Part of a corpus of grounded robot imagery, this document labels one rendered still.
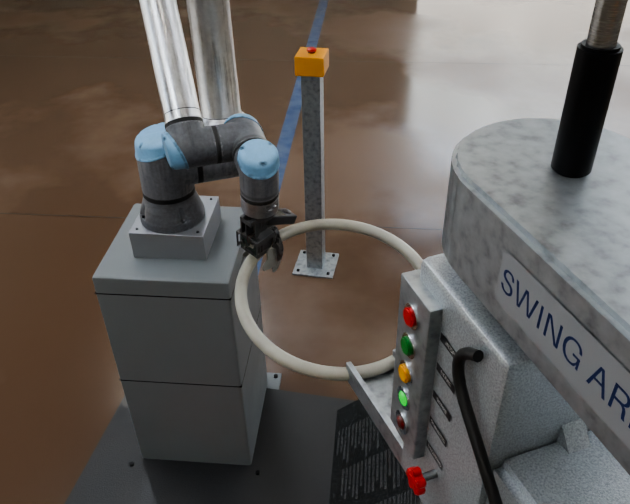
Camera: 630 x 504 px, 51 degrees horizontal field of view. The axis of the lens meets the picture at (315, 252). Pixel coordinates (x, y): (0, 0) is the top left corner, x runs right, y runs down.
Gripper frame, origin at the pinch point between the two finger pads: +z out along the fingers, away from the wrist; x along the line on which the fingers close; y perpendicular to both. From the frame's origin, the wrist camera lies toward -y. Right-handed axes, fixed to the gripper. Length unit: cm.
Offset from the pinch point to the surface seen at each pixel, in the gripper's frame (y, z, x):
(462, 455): 42, -50, 74
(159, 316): 18.7, 28.1, -26.6
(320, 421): -19, 97, 8
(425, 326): 38, -63, 63
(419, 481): 44, -41, 70
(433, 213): -168, 118, -35
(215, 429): 17, 77, -10
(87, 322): 6, 113, -109
